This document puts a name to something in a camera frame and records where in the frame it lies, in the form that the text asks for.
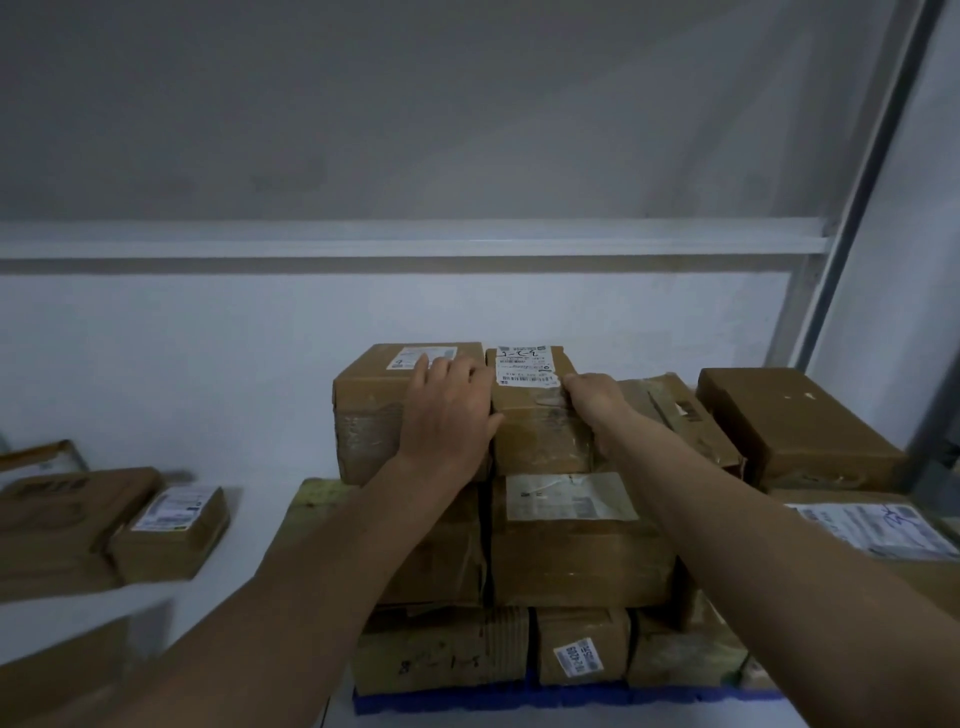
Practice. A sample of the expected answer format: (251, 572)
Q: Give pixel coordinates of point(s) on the person's right hand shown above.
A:
(604, 409)

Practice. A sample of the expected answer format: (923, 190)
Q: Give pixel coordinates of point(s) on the person's left hand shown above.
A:
(442, 420)

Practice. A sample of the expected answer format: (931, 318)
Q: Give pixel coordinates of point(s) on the person's left thumb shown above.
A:
(496, 429)

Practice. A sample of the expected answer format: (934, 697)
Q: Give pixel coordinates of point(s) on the person's right thumb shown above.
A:
(576, 387)

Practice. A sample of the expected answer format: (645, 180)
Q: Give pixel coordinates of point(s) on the small taped labelled parcel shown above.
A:
(536, 431)

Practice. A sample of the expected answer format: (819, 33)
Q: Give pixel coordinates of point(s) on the person's left forearm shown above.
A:
(285, 600)

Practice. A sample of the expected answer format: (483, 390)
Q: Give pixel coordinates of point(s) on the person's right forearm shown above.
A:
(765, 570)

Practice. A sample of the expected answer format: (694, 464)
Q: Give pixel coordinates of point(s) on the stack of cardboard boxes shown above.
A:
(577, 555)

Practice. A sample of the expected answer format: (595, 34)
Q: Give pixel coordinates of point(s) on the yellow-green flat carton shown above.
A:
(322, 510)

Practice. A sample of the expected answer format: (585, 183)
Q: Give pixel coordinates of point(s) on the white metal shelf beam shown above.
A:
(405, 238)

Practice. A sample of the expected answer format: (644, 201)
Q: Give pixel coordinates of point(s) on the blue pallet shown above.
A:
(480, 699)

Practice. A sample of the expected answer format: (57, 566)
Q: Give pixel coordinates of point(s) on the small carton with white label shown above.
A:
(169, 536)

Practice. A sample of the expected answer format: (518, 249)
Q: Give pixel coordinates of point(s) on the white metal shelf upright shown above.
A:
(862, 180)

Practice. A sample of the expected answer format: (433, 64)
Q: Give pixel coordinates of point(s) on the large brown printed carton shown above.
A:
(52, 525)

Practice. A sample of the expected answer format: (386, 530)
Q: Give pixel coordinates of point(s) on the flat carton with pale edge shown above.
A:
(41, 456)

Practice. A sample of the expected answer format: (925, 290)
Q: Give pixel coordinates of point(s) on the plain brown carton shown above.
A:
(67, 675)

